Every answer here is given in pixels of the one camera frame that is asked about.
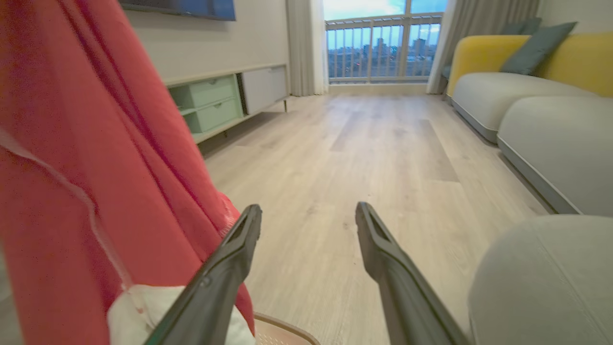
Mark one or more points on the red cloth garment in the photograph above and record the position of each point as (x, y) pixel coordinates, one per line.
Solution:
(86, 158)

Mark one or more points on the yellow and grey sofa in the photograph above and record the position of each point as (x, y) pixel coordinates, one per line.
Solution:
(550, 139)

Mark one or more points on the beige perforated laundry basket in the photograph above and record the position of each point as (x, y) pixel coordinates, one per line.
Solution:
(280, 333)

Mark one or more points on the white and green TV cabinet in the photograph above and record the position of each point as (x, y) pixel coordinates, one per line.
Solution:
(220, 103)

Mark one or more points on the white balcony railing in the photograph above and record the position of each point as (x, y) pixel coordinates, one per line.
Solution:
(383, 48)

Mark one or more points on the white sheer curtain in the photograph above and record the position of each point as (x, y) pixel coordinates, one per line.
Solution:
(306, 48)

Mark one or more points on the wall television screen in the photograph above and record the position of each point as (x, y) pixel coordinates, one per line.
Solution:
(191, 7)

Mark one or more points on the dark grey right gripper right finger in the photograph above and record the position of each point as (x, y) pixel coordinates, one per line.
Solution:
(402, 287)

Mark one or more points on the large teal cushion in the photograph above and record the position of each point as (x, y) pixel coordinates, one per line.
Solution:
(536, 50)

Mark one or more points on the white cloth garment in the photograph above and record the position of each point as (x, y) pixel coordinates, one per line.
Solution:
(139, 311)

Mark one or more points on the small teal cushion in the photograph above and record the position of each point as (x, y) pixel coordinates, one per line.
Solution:
(522, 26)

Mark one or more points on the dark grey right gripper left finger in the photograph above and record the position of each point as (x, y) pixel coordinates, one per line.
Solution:
(215, 282)

